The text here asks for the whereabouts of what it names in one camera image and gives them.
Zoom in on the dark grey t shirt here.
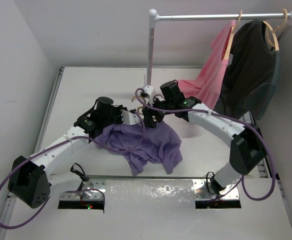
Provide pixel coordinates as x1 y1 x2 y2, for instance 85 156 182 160
214 20 281 120

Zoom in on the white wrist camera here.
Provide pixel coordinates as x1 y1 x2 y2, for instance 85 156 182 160
143 85 156 105
121 109 141 126

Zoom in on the aluminium table frame rail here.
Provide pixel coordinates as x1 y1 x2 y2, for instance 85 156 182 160
0 66 65 240

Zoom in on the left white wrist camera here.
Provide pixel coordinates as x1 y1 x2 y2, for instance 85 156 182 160
121 109 141 126

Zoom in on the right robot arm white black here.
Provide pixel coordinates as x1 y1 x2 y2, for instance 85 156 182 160
140 80 265 195

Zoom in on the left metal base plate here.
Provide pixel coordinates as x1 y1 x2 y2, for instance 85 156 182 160
59 178 106 202

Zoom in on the metal base plate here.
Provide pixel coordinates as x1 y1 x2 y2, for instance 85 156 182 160
192 178 240 201
59 178 106 202

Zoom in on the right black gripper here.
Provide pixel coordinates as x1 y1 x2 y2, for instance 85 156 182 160
142 93 174 128

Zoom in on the wooden hanger holding pink shirt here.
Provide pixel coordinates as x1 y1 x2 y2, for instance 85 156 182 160
223 9 243 60

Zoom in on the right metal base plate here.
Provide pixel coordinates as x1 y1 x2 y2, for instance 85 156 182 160
192 178 240 201

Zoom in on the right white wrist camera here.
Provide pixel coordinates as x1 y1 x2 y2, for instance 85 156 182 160
143 85 156 105

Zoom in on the wooden hanger holding dark shirt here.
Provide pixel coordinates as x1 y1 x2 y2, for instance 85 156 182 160
263 8 288 51

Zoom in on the pink t shirt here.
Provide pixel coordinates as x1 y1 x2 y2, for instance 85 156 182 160
178 20 236 109

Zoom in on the silver clothes rack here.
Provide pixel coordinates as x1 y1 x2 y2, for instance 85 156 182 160
145 9 292 85

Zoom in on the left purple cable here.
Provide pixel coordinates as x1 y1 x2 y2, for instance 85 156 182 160
0 109 147 230

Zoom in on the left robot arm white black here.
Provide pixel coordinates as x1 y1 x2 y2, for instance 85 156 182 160
8 96 127 209

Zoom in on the purple cable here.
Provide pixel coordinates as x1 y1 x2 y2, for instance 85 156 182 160
0 109 147 230
134 87 277 201

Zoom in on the purple t shirt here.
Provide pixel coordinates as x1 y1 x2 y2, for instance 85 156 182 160
95 122 183 176

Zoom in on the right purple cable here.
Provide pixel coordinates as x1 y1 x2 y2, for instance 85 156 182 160
134 87 277 201

